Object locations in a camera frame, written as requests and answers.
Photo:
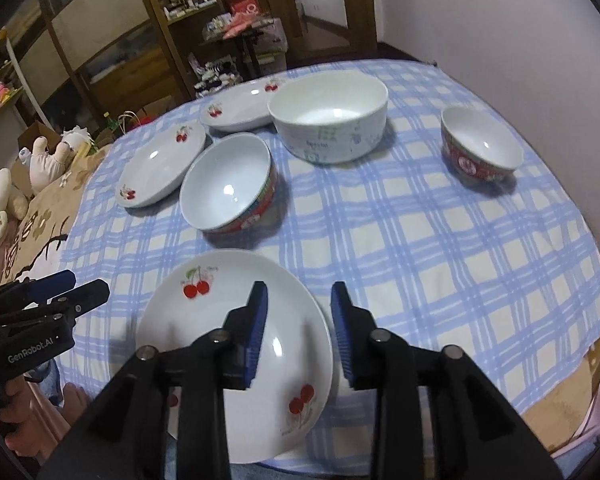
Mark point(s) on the wooden corner shelf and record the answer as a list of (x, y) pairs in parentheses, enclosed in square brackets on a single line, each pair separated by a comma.
[(180, 17)]

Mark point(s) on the white toy shelf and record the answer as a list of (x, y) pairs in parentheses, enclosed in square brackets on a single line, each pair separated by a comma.
[(15, 60)]

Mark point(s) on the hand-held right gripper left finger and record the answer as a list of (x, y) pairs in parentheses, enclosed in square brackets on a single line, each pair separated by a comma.
[(257, 330)]

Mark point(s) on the red green patterned bowl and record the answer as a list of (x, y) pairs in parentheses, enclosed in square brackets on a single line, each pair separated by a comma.
[(220, 185)]

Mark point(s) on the white haired plush toy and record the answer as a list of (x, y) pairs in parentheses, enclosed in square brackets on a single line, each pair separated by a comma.
[(77, 136)]

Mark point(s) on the blue checked cloth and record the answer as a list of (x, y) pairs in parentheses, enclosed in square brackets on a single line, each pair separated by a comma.
[(405, 240)]

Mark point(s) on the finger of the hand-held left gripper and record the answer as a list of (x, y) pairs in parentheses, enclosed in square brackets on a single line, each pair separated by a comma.
[(87, 296), (55, 280)]

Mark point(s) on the red box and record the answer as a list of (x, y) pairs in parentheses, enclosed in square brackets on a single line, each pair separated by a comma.
[(245, 6)]

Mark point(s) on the cluttered small side table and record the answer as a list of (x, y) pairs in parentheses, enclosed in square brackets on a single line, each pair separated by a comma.
[(250, 50)]

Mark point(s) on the wooden wardrobe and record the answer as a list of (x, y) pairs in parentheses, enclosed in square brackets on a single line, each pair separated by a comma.
[(105, 25)]

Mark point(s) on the red shopping bag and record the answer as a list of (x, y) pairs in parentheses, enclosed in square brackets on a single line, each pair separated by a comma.
[(142, 120)]

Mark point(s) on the green bottle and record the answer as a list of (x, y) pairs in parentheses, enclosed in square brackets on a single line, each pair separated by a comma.
[(111, 122)]

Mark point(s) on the small red patterned bowl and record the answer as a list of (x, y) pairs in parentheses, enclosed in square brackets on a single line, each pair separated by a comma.
[(480, 132)]

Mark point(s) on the cardboard box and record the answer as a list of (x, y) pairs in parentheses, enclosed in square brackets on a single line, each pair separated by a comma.
[(160, 107), (30, 135)]

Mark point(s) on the white cherry print plate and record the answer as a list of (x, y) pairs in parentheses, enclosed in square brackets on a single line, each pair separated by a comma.
[(240, 107), (155, 165), (190, 310)]

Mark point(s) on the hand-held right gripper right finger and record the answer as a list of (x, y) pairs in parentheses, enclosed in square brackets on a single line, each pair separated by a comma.
[(341, 330)]

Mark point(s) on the person's left hand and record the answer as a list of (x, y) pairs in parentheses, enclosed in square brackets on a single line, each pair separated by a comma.
[(22, 435)]

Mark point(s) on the clear plastic storage box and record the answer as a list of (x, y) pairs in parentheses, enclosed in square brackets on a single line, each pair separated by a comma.
[(272, 45)]

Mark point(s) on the cream plush toy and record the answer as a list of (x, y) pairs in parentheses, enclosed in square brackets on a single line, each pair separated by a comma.
[(0, 210)]

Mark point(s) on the yellow green box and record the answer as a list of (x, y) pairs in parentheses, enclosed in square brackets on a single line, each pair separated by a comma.
[(89, 146)]

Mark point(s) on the pink packet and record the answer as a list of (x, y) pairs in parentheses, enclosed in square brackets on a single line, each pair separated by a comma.
[(240, 25)]

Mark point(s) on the woven basket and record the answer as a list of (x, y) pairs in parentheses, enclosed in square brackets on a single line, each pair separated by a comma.
[(215, 77)]

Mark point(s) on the wooden door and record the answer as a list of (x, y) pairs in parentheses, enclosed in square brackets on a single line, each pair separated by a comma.
[(280, 10)]

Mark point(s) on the large white bowl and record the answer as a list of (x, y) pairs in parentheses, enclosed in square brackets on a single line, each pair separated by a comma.
[(330, 135)]

